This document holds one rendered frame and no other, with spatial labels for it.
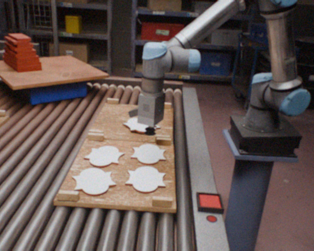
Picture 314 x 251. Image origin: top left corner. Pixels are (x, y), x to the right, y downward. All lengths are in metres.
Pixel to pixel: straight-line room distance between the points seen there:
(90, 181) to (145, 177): 0.17
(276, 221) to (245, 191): 1.02
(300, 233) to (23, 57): 2.06
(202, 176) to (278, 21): 0.59
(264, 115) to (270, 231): 1.20
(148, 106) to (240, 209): 0.80
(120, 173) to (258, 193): 0.76
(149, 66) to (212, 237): 0.54
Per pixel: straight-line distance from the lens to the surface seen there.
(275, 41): 1.29
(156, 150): 1.26
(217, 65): 5.61
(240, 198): 1.68
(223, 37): 5.53
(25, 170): 1.24
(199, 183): 1.15
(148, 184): 1.06
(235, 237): 1.81
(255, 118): 1.51
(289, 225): 2.65
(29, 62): 1.91
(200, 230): 0.96
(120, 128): 1.45
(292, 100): 1.35
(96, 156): 1.21
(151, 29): 5.37
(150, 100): 1.11
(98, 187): 1.05
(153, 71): 1.09
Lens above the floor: 1.53
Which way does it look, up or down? 23 degrees down
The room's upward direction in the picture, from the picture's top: 4 degrees clockwise
